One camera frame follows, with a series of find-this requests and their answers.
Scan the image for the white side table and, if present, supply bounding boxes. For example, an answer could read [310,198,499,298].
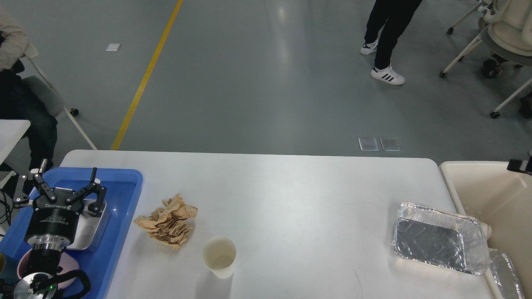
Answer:
[0,119,31,164]

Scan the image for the foil tray in bin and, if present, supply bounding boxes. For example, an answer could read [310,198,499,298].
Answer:
[485,248,525,299]

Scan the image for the right floor outlet plate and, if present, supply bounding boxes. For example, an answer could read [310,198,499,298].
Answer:
[379,137,401,151]

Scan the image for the white floor marker square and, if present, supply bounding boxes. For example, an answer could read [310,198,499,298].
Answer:
[105,43,121,52]

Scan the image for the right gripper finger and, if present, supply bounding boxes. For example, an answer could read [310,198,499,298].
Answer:
[507,157,532,175]

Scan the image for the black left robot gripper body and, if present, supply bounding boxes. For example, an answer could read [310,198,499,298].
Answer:
[24,188,85,251]

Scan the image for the blue plastic tray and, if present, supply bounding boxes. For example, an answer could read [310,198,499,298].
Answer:
[0,168,143,299]

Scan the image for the seated person at left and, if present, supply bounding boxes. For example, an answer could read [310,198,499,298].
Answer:
[0,8,58,172]

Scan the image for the left floor outlet plate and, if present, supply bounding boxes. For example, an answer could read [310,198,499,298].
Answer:
[358,137,379,152]

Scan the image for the cream plastic bin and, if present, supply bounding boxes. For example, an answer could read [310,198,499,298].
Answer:
[439,161,532,299]

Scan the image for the crumpled brown paper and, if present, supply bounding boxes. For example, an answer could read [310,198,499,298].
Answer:
[133,194,198,250]

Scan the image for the white folding chair left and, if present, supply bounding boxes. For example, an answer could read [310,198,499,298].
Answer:
[22,42,97,150]

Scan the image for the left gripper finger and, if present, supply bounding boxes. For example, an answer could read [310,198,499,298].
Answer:
[71,167,108,216]
[12,159,57,207]

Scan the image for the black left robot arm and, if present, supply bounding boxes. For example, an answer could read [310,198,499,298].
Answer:
[12,159,107,299]

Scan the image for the small stainless steel tray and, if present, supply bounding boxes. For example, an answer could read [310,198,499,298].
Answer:
[66,200,111,252]

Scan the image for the cream paper cup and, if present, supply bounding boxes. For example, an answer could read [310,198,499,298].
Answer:
[201,236,237,279]

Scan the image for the aluminium foil tray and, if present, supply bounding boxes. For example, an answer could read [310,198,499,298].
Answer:
[392,202,490,276]

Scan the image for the floor outlet plate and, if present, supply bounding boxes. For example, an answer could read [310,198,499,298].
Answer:
[379,137,401,151]
[358,137,379,152]

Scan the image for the cream office chair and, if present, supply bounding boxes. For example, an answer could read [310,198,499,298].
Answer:
[439,0,532,118]

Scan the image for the pink plastic mug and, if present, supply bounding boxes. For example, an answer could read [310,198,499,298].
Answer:
[17,250,79,289]

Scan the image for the walking person black trousers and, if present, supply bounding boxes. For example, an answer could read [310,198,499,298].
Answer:
[360,0,421,86]

